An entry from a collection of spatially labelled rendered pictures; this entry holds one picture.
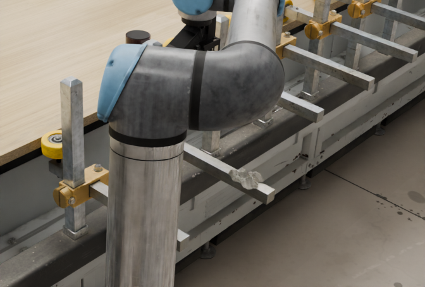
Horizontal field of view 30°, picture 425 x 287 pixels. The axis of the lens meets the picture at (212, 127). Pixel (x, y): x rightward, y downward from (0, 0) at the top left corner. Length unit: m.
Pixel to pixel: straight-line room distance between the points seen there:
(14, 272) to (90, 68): 0.67
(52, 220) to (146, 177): 1.01
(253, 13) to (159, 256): 0.46
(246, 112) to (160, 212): 0.20
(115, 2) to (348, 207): 1.32
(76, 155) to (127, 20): 0.85
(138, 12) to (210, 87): 1.55
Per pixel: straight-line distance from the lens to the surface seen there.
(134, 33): 1.92
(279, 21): 2.27
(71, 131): 1.78
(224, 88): 1.10
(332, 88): 2.69
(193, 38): 1.82
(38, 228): 2.12
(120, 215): 1.19
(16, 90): 2.17
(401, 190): 3.51
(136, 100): 1.11
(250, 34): 1.28
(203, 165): 1.95
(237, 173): 1.89
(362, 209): 3.34
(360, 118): 3.64
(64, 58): 2.32
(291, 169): 3.21
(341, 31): 2.50
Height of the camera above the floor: 1.93
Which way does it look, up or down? 31 degrees down
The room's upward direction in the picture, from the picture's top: 4 degrees clockwise
